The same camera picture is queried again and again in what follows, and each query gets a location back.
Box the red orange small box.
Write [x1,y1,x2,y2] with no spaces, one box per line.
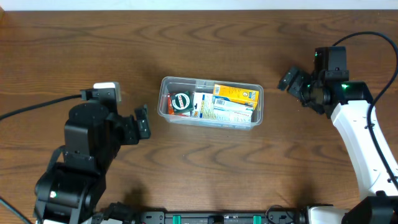
[167,94,191,117]

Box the dark green small box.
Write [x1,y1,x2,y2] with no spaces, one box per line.
[170,91,193,115]

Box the large blue white box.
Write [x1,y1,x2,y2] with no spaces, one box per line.
[192,92,216,120]

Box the slim white blue box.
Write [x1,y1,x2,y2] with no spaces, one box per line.
[213,98,254,123]

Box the yellow box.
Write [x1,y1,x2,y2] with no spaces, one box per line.
[213,84,259,109]

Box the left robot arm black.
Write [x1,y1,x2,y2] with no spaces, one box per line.
[34,88,151,223]

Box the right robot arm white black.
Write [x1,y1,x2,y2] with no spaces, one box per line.
[277,47,397,223]

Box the clear plastic container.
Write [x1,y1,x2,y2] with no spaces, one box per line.
[157,77,264,129]

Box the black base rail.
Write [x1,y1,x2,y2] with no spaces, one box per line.
[90,202,371,224]

